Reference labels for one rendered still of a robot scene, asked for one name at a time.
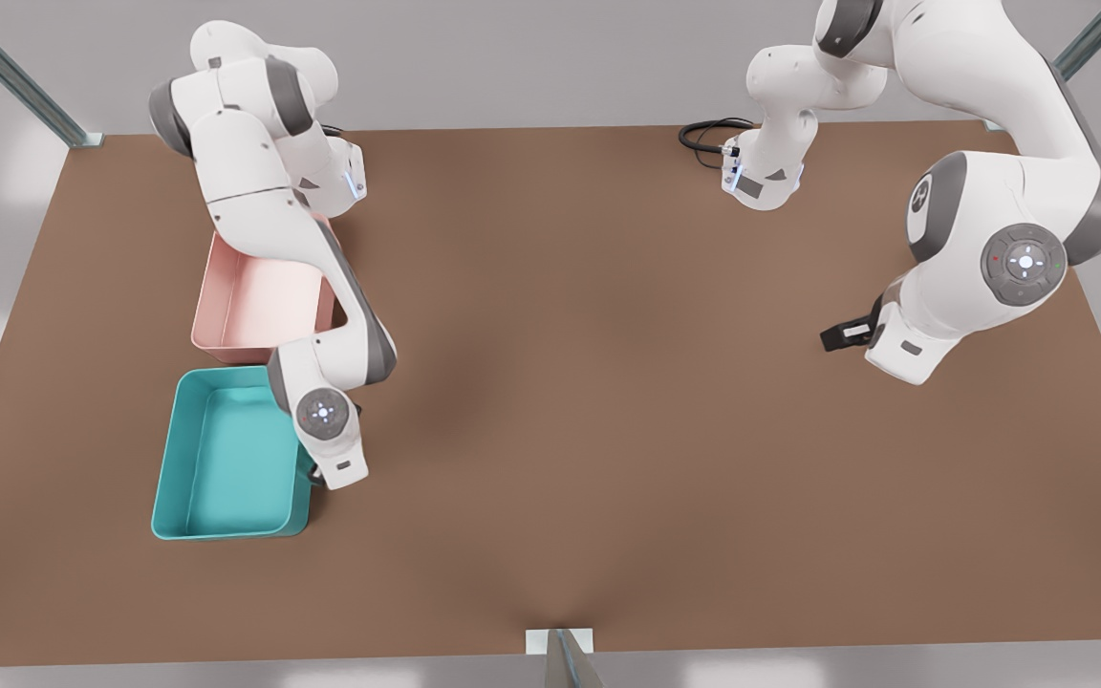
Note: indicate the silver frame post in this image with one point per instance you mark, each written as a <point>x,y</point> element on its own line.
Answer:
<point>565,659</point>
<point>1095,33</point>
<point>6,72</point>

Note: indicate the teal rectangular tray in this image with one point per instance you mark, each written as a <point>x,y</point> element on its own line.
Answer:
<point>226,459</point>

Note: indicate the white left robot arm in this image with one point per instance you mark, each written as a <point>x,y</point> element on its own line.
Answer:
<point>990,191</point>

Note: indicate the pink rectangular tray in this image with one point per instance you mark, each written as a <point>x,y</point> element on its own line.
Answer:
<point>259,306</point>

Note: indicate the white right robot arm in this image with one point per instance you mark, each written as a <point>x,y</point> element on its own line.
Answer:
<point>245,172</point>

